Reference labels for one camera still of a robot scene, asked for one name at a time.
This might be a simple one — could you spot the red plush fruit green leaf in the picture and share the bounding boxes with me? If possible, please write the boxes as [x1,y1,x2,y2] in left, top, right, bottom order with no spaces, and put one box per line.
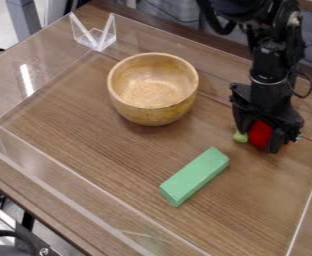
[232,120,272,149]

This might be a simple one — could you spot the grey post top left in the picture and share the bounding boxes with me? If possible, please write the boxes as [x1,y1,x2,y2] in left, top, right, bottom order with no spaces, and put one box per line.
[5,0,41,41]

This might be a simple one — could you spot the black metal table leg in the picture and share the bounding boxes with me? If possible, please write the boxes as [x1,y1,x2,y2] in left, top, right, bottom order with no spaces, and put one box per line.
[21,212,34,231]

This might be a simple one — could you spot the black cable bottom left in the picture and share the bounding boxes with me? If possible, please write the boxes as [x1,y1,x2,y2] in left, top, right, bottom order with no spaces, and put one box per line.
[0,229,38,256]

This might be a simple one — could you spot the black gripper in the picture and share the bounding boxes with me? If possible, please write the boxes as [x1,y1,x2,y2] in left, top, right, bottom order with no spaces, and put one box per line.
[229,74,304,154]

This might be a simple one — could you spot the clear acrylic tray walls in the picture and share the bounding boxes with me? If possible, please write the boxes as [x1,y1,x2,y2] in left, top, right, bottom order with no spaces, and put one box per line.
[0,5,312,256]

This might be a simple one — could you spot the green rectangular block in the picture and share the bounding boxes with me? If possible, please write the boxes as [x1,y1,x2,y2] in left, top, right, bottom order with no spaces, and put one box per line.
[158,147,229,207]

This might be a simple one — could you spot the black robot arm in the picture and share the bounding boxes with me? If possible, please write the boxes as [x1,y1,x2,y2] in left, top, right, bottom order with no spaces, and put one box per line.
[196,0,305,153]

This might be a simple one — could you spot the wooden bowl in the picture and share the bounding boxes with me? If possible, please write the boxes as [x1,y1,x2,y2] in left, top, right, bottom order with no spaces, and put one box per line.
[106,52,199,126]

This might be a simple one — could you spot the clear acrylic corner bracket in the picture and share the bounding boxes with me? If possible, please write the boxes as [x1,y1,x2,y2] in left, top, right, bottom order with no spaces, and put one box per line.
[69,13,117,52]

